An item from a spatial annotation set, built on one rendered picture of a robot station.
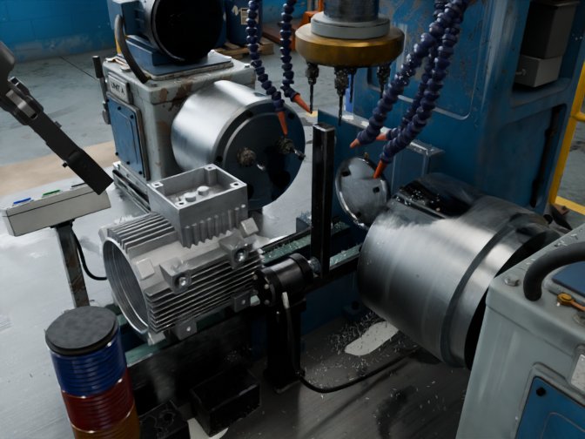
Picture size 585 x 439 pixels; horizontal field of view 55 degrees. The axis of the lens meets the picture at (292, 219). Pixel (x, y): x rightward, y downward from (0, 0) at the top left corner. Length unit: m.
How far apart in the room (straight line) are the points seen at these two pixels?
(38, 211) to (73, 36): 5.58
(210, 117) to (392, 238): 0.53
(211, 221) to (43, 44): 5.73
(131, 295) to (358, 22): 0.57
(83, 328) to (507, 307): 0.44
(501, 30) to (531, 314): 0.52
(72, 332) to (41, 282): 0.83
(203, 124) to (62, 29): 5.41
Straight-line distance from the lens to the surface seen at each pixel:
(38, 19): 6.47
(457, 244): 0.76
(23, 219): 1.05
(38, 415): 1.05
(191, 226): 0.84
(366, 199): 1.12
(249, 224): 0.88
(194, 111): 1.23
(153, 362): 0.90
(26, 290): 1.33
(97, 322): 0.52
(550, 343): 0.66
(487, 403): 0.77
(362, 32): 0.92
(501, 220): 0.79
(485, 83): 1.05
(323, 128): 0.79
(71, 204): 1.07
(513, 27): 1.02
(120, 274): 0.97
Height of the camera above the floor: 1.54
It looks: 31 degrees down
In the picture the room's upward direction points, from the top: straight up
